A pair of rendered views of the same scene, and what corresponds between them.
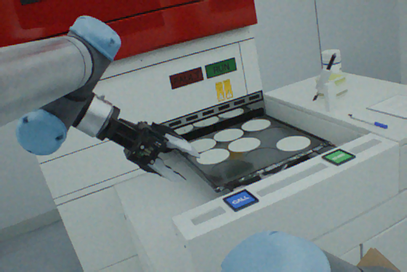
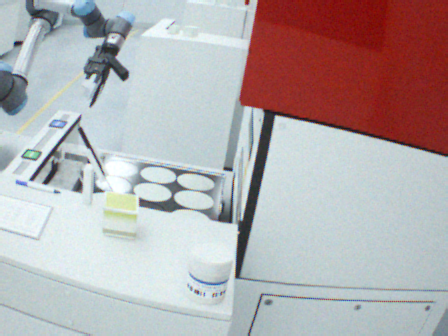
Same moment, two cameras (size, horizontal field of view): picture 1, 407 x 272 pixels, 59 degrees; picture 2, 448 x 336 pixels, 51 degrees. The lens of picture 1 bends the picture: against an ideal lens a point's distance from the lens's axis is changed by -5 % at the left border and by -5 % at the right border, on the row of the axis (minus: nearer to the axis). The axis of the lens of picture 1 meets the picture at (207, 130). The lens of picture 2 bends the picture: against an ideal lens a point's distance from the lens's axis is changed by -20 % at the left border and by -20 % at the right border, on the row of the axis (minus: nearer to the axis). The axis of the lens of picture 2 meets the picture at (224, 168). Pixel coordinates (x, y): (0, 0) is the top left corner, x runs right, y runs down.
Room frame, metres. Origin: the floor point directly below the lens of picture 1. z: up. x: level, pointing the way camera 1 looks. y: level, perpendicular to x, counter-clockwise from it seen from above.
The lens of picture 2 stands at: (1.64, -1.29, 1.55)
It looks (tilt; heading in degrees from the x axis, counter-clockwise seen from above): 23 degrees down; 108
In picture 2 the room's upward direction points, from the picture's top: 11 degrees clockwise
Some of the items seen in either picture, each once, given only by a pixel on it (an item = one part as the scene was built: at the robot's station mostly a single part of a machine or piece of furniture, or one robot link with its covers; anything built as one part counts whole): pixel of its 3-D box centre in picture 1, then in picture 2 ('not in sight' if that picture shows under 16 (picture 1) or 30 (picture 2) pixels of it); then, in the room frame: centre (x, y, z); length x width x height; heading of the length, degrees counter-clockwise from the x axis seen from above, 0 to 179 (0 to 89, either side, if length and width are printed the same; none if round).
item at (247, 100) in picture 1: (208, 112); (241, 183); (1.27, -0.02, 0.96); 0.44 x 0.01 x 0.02; 110
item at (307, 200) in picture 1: (297, 205); (43, 161); (0.71, -0.16, 0.89); 0.55 x 0.09 x 0.14; 110
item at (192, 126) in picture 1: (211, 129); (234, 205); (1.27, -0.02, 0.89); 0.44 x 0.02 x 0.10; 110
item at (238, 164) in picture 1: (244, 145); (152, 192); (1.08, -0.10, 0.90); 0.34 x 0.34 x 0.01; 20
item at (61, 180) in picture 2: not in sight; (62, 186); (0.83, -0.21, 0.87); 0.36 x 0.08 x 0.03; 110
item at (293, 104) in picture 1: (360, 116); (85, 261); (1.12, -0.50, 0.89); 0.62 x 0.35 x 0.14; 20
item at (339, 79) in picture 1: (331, 86); (120, 215); (1.16, -0.43, 1.00); 0.07 x 0.07 x 0.07; 29
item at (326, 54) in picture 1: (331, 63); (208, 274); (1.40, -0.52, 1.01); 0.07 x 0.07 x 0.10
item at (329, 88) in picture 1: (325, 88); (95, 175); (1.06, -0.37, 1.03); 0.06 x 0.04 x 0.13; 20
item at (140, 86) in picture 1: (155, 110); (249, 136); (1.22, 0.15, 1.02); 0.82 x 0.03 x 0.40; 110
